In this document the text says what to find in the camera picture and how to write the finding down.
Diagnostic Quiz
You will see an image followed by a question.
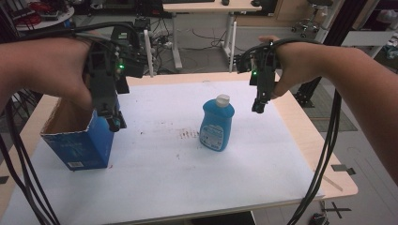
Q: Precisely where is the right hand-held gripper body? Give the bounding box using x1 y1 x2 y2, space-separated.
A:
236 40 281 101

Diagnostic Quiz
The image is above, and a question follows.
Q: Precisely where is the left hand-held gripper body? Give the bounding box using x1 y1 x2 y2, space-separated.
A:
84 24 148 117

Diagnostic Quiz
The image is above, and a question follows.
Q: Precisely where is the blue cardboard box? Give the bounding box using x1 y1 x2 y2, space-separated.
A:
39 97 115 172

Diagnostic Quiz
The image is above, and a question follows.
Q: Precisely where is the blue bottle with white cap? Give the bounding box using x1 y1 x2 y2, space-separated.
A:
198 94 236 153

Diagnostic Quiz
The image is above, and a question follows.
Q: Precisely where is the person's right hand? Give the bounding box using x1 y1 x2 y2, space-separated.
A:
257 35 321 100

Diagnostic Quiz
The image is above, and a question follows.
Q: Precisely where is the person's left hand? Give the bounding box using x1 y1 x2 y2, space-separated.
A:
40 37 95 111

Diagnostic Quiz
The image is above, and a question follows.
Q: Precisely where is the white upright stand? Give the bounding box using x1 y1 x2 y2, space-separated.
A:
143 29 157 78

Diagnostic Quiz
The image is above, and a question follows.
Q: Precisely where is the office chair on castors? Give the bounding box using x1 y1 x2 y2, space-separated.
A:
290 0 334 39

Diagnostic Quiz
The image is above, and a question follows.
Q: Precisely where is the white table sheet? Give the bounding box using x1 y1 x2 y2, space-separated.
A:
0 80 325 225

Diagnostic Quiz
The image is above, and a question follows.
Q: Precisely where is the round white table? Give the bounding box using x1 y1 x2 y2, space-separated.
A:
14 0 76 32

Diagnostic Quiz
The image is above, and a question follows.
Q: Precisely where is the white-legged wooden desk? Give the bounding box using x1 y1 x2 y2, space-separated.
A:
161 0 263 73

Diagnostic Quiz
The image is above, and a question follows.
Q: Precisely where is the grey floor tape strip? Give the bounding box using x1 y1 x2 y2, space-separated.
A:
330 163 357 176

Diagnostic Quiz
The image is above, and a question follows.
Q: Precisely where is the black floor tape cross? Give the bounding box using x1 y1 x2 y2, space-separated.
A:
322 201 352 219

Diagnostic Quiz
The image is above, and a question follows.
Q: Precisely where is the black right gripper cable bundle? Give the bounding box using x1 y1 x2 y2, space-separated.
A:
285 88 343 225

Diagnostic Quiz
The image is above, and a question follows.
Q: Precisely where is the black gripper cable bundle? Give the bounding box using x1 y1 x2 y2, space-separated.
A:
285 88 343 225
0 93 61 225

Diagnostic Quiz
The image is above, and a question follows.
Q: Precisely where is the black left gripper cable bundle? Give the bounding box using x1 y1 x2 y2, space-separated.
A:
0 93 61 225

